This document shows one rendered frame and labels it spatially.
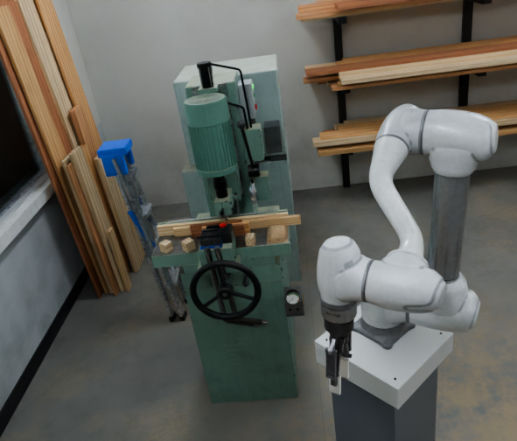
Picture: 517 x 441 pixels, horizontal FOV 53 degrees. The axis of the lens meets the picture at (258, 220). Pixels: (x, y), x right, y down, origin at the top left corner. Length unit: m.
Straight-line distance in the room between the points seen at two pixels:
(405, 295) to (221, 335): 1.43
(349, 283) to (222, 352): 1.42
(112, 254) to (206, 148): 1.74
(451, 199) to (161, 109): 3.34
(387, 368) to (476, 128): 0.85
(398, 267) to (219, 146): 1.11
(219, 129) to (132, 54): 2.54
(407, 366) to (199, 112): 1.20
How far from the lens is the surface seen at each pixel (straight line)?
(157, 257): 2.27
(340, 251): 1.18
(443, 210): 1.65
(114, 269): 3.72
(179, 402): 2.85
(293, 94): 4.47
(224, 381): 2.67
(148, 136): 4.70
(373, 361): 1.89
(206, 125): 2.06
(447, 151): 1.55
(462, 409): 2.72
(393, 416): 2.05
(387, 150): 1.50
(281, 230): 2.20
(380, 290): 1.18
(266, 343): 2.49
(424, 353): 1.94
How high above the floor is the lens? 2.00
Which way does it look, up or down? 28 degrees down
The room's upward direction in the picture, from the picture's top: 9 degrees counter-clockwise
